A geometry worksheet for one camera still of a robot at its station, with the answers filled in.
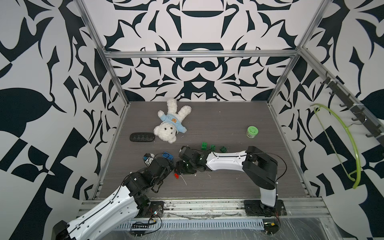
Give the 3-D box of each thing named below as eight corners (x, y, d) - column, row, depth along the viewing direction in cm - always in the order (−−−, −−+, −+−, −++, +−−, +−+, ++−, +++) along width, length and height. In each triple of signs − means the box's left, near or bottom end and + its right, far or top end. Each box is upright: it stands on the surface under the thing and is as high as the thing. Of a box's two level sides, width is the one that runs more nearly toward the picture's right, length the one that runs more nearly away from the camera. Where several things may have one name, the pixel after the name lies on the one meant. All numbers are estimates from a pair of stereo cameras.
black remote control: (129, 142, 99) (127, 139, 96) (132, 134, 103) (130, 131, 100) (153, 142, 99) (152, 139, 96) (155, 134, 103) (154, 131, 100)
